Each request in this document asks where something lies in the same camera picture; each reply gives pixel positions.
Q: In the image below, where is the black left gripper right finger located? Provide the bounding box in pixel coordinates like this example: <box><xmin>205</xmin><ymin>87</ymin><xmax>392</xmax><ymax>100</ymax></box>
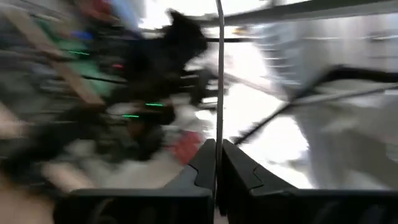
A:
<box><xmin>221</xmin><ymin>139</ymin><xmax>398</xmax><ymax>224</ymax></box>

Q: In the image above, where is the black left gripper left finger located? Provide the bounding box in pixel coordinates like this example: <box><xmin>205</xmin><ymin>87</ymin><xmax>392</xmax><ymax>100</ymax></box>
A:
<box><xmin>52</xmin><ymin>139</ymin><xmax>218</xmax><ymax>224</ymax></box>

